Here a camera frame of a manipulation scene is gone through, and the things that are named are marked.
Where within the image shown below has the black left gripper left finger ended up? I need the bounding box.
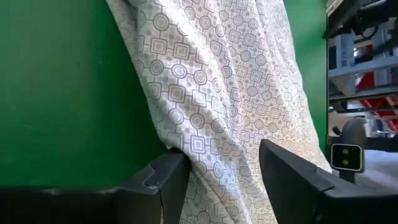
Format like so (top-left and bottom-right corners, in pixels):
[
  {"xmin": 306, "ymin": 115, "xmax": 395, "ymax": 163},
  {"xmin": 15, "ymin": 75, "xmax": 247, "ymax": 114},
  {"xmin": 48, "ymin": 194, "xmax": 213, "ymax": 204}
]
[{"xmin": 118, "ymin": 151, "xmax": 191, "ymax": 224}]

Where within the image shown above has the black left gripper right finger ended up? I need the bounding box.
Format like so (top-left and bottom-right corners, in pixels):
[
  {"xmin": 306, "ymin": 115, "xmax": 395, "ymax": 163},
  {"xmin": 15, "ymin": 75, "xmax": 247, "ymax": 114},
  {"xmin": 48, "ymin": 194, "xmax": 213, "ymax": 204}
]
[{"xmin": 259, "ymin": 138, "xmax": 398, "ymax": 224}]

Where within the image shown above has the white patterned collared shirt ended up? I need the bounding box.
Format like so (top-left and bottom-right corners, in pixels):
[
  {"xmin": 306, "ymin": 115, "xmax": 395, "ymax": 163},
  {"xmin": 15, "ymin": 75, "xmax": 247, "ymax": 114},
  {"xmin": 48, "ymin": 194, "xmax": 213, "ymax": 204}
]
[{"xmin": 105, "ymin": 0, "xmax": 333, "ymax": 224}]

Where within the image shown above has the grey round knob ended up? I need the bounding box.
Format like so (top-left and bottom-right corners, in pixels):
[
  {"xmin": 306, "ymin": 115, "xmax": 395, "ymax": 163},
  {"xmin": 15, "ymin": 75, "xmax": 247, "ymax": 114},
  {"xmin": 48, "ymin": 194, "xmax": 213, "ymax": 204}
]
[{"xmin": 340, "ymin": 117, "xmax": 368, "ymax": 146}]

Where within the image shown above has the grey metal shelving rack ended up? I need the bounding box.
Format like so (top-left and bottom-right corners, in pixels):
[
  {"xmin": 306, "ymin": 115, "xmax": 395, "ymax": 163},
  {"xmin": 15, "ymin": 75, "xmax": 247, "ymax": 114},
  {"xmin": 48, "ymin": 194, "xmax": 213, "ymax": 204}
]
[{"xmin": 328, "ymin": 0, "xmax": 398, "ymax": 105}]

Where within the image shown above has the green table mat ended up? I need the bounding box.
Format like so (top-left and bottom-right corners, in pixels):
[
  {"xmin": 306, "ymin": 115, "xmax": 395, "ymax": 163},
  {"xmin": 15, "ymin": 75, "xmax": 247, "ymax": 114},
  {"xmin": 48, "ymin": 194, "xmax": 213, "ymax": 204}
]
[{"xmin": 0, "ymin": 0, "xmax": 328, "ymax": 189}]

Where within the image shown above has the black aluminium table frame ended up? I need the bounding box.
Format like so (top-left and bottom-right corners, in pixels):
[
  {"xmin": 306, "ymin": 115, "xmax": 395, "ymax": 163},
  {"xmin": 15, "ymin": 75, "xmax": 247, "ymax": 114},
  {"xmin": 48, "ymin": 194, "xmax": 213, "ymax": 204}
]
[{"xmin": 324, "ymin": 12, "xmax": 331, "ymax": 156}]

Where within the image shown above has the red metal frame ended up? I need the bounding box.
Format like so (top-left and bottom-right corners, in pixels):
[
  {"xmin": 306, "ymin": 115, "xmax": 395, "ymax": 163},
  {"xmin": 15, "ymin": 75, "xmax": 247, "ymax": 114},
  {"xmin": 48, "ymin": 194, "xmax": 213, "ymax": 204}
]
[{"xmin": 356, "ymin": 43, "xmax": 398, "ymax": 133}]

